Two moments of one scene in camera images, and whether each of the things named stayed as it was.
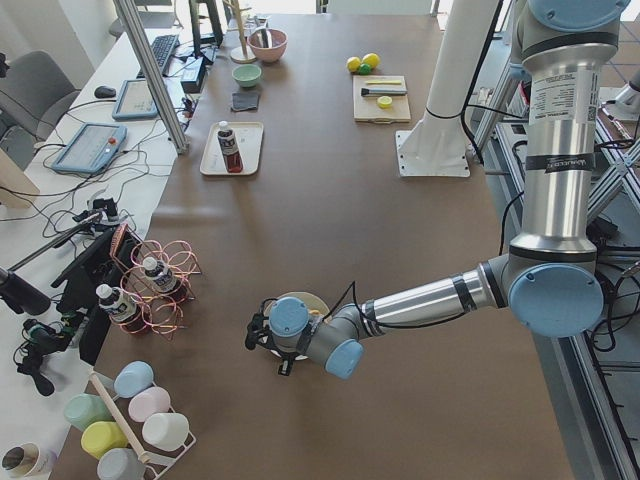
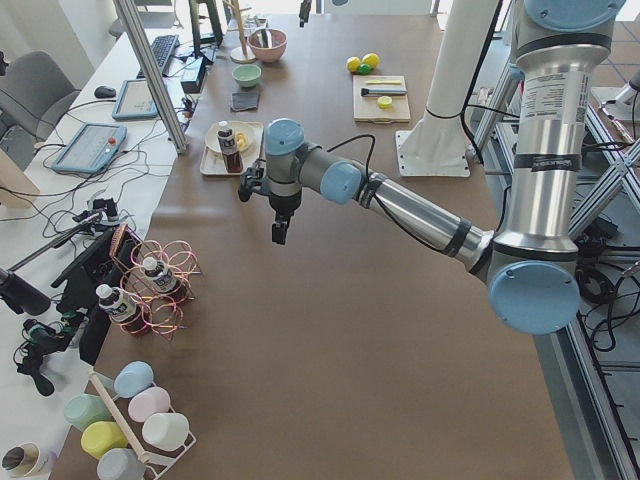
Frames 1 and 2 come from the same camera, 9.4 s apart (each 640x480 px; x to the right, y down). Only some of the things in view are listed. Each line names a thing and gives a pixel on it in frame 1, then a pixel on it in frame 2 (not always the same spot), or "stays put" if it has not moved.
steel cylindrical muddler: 365,91 stays put
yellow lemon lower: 353,63 stays put
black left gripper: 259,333 -> 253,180
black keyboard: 162,51 stays put
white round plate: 314,305 -> 250,129
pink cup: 147,402 stays put
